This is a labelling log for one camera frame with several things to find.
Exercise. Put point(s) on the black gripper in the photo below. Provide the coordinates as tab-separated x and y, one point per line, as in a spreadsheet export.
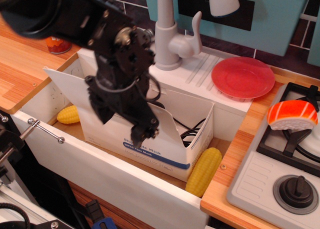
123	92

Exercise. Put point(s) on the white disposable mask box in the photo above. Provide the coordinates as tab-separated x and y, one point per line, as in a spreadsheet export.
185	128

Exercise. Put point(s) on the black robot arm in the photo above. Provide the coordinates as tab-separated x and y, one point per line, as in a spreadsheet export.
122	52

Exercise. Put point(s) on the yellow toy corn left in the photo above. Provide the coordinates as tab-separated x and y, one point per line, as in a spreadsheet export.
68	115

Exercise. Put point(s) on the yellow toy corn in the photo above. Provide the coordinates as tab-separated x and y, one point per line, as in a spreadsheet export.
68	115
203	172

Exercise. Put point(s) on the white toy sink unit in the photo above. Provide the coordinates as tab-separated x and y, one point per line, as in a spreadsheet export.
156	200

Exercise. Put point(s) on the grey toy faucet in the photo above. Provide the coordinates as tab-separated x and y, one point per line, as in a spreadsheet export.
170	46

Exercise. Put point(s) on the grey soap dispenser block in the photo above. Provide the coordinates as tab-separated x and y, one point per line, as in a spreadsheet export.
150	35

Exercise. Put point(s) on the yellow toy corn right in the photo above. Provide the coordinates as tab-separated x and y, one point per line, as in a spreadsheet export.
203	172

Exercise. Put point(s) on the beans toy can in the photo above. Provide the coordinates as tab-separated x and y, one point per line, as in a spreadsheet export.
57	46

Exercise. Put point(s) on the red plastic plate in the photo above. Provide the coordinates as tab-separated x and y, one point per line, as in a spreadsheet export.
243	77

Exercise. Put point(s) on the white lamp shade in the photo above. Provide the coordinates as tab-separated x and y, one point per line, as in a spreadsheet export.
221	8

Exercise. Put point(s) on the salmon sushi toy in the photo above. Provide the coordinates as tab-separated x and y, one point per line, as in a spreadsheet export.
292	115

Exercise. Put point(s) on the black stove grate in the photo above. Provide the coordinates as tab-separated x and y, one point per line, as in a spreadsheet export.
296	147

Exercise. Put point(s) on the teal cabinet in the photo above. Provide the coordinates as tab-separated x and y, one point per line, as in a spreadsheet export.
265	25

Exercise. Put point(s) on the black stove knob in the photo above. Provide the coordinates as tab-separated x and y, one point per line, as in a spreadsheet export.
296	194

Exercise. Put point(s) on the blue black clamp handle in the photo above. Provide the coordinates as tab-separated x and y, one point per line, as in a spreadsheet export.
97	216

